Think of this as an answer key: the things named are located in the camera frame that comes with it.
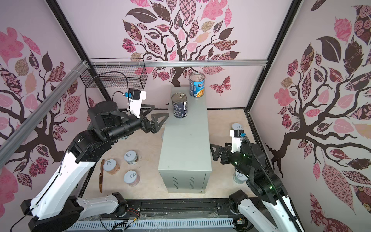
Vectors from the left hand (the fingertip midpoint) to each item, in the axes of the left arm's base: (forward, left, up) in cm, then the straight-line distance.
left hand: (161, 113), depth 55 cm
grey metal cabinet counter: (-15, -9, -12) cm, 21 cm away
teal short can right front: (-11, -40, -41) cm, 58 cm away
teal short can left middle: (+1, +25, -42) cm, 49 cm away
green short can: (+26, -47, -41) cm, 67 cm away
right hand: (-5, -24, -15) cm, 29 cm away
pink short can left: (-11, +21, -41) cm, 48 cm away
